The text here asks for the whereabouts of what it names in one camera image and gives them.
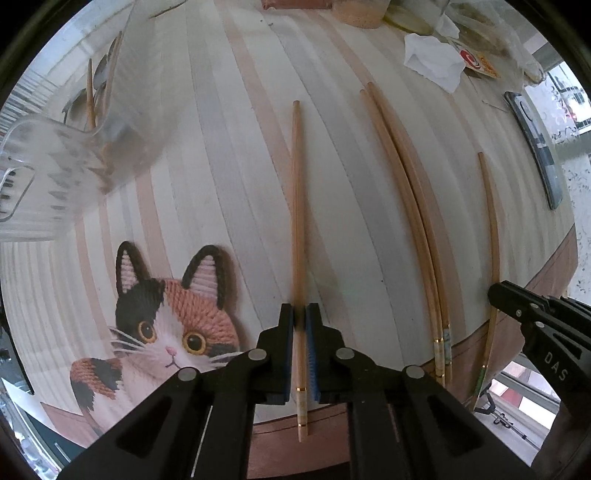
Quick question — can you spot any steel spoon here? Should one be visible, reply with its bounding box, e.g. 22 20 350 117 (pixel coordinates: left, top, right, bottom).
62 95 88 118
92 55 112 100

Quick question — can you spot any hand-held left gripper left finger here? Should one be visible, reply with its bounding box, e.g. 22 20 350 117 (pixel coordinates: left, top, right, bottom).
58 302 295 480

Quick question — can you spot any striped cat print mat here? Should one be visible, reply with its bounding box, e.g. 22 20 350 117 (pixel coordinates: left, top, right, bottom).
0 0 580 480

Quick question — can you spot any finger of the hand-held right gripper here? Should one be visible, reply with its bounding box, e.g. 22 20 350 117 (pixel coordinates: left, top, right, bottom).
488 281 591 387

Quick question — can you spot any green-tipped wooden chopstick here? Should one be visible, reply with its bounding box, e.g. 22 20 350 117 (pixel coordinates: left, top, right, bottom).
472 151 502 411

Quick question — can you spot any crumpled white tissue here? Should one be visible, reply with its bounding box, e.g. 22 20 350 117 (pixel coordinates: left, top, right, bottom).
404 33 465 94

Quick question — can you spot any round yellowish lid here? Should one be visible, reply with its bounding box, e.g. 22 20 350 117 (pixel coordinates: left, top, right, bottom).
383 0 437 34

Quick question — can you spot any red and yellow packet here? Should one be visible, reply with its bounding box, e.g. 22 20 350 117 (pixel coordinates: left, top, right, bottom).
455 41 502 79

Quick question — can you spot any clear plastic container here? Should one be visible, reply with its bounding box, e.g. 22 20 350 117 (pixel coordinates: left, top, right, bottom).
0 0 185 243

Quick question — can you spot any pink sausage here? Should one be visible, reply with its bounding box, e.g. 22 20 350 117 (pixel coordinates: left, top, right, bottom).
261 0 333 11

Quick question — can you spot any brown-lidded clear jar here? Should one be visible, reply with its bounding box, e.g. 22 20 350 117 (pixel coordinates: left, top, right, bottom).
332 0 391 29

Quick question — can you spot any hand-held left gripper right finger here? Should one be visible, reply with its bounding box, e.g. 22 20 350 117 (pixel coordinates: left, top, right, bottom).
305 302 539 480

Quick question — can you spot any clear plastic bag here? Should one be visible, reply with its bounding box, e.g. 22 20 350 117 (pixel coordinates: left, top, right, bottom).
438 0 546 84

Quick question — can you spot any window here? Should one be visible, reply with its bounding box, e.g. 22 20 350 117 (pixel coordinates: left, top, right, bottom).
526 60 591 296

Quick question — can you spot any blue smartphone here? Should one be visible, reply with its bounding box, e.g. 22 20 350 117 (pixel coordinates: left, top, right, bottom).
504 91 565 210

